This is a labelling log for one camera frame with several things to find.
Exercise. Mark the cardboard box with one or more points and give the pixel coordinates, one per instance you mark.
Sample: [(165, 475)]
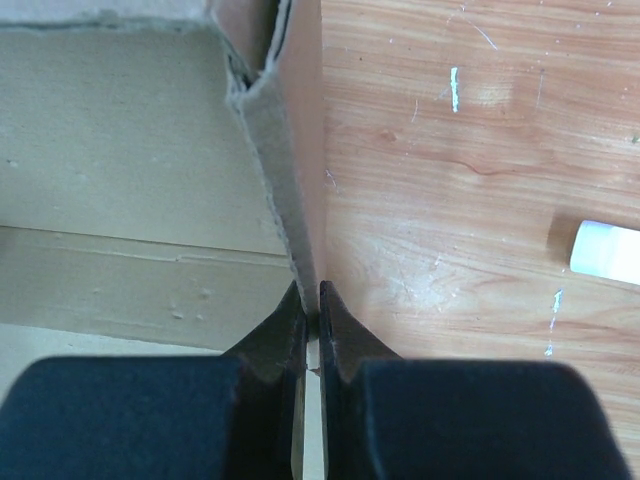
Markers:
[(162, 175)]

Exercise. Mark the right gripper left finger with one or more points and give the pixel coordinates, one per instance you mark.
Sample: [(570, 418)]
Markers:
[(237, 415)]

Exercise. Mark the white clothes rack stand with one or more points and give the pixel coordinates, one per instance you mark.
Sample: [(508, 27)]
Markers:
[(606, 251)]

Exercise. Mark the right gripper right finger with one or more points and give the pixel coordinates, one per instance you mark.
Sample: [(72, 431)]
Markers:
[(387, 417)]

